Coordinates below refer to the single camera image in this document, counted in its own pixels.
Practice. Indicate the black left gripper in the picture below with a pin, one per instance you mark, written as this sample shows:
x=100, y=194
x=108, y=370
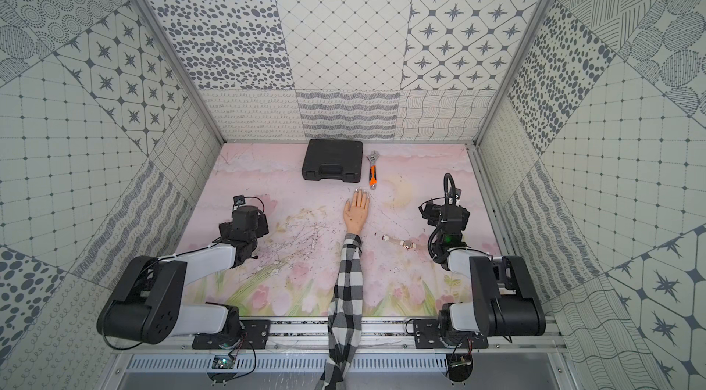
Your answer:
x=227, y=230

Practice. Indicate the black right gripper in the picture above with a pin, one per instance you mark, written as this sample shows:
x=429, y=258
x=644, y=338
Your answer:
x=432, y=210

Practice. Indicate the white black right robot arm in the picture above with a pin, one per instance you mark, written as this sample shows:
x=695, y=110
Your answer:
x=504, y=302

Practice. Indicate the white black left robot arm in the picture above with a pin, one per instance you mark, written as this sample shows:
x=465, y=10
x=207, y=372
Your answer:
x=146, y=304

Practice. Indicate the black white checkered sleeve forearm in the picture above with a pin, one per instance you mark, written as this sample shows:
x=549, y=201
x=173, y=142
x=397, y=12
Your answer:
x=344, y=318

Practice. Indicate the mannequin hand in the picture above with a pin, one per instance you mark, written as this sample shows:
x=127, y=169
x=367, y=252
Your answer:
x=356, y=211

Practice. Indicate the black plastic tool case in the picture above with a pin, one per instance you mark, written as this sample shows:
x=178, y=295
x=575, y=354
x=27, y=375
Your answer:
x=333, y=159

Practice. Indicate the left green circuit board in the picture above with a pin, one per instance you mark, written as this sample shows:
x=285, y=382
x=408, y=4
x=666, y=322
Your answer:
x=223, y=370

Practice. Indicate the right round black controller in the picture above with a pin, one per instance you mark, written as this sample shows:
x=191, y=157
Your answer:
x=459, y=367

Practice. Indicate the orange handled adjustable wrench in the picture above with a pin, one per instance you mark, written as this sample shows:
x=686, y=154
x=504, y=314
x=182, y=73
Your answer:
x=373, y=178

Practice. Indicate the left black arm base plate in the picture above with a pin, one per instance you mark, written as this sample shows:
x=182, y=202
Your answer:
x=252, y=332

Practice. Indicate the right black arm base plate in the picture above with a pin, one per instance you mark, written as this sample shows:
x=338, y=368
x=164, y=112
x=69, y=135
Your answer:
x=431, y=334

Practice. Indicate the aluminium mounting rail frame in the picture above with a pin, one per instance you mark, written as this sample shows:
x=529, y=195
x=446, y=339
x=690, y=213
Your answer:
x=314, y=335

